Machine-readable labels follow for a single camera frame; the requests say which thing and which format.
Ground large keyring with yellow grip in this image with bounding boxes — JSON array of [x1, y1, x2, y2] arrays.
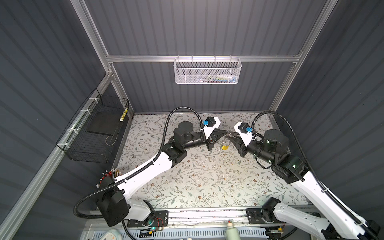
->
[[221, 133, 232, 151]]

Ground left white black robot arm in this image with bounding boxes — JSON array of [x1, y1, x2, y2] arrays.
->
[[96, 117, 227, 227]]

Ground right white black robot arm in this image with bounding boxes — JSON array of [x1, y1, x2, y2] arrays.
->
[[229, 130, 381, 240]]

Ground white bottle with red cap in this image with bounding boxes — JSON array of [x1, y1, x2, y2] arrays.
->
[[225, 220, 241, 240]]

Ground yellow green marker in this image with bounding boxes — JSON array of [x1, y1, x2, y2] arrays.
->
[[120, 108, 128, 122]]

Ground red cup with pens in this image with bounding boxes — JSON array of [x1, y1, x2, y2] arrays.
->
[[96, 168, 121, 188]]

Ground white rounded device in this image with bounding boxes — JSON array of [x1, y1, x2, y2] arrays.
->
[[100, 229, 123, 240]]

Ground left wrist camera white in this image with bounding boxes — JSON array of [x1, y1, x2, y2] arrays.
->
[[202, 117, 221, 140]]

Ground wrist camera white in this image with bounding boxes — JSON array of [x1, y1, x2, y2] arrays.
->
[[202, 117, 221, 140], [234, 122, 256, 147]]

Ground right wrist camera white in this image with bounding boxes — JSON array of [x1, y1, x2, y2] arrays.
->
[[234, 122, 256, 147]]

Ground white wire basket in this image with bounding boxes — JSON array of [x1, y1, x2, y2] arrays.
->
[[173, 57, 242, 85]]

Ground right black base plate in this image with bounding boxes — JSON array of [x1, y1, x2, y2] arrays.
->
[[246, 208, 282, 225]]

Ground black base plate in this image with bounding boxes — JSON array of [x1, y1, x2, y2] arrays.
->
[[126, 211, 169, 228], [246, 208, 282, 225]]

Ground aluminium rail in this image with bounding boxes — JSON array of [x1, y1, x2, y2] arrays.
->
[[89, 206, 310, 229]]

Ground white slotted cable duct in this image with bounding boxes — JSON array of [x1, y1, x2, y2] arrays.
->
[[91, 227, 268, 240]]

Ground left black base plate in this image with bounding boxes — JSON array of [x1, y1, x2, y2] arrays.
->
[[126, 211, 169, 228]]

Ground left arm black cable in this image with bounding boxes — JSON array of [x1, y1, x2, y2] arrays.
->
[[73, 106, 205, 240]]

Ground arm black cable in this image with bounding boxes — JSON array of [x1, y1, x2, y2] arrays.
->
[[73, 106, 205, 240], [251, 110, 380, 240]]

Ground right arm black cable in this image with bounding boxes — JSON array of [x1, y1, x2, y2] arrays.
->
[[251, 110, 380, 240]]

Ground black wire basket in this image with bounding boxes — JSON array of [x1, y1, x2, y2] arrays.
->
[[57, 90, 130, 164]]

